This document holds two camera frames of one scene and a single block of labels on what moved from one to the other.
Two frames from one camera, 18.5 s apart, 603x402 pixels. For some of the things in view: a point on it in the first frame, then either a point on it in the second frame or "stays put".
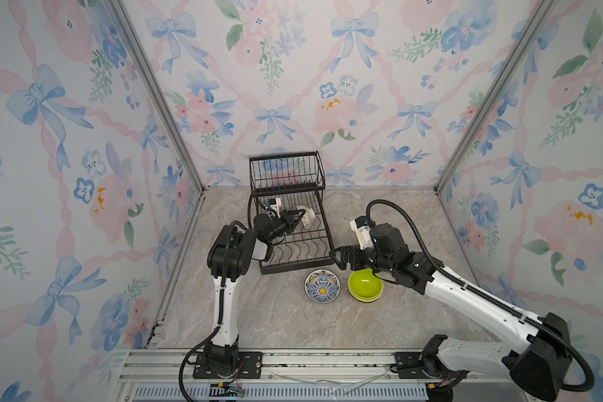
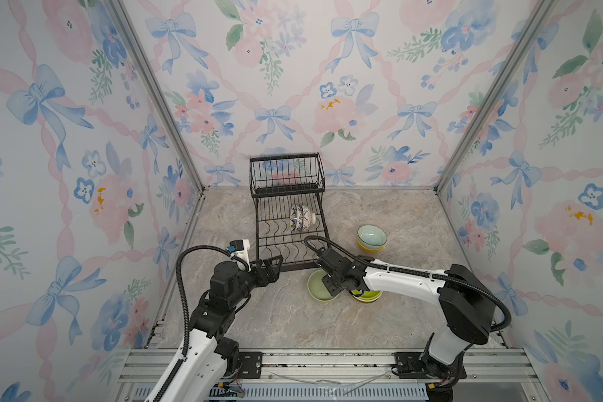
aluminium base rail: [153, 375] stays put
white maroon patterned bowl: [308, 218] stays put
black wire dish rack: [297, 179] stays put
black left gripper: [286, 219] -> [270, 275]
